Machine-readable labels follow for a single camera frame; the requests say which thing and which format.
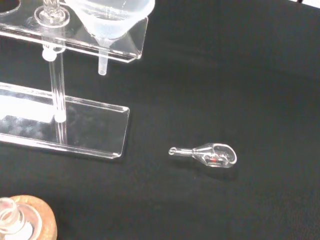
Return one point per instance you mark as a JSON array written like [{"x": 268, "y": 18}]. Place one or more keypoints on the clear acrylic funnel stand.
[{"x": 95, "y": 127}]

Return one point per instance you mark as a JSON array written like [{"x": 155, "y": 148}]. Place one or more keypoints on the clear glass weighing funnel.
[{"x": 215, "y": 156}]

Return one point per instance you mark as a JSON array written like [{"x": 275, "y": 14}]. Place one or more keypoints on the black bench cloth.
[{"x": 225, "y": 75}]

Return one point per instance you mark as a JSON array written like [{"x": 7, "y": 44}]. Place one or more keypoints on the small round-bottom glass flask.
[{"x": 10, "y": 220}]

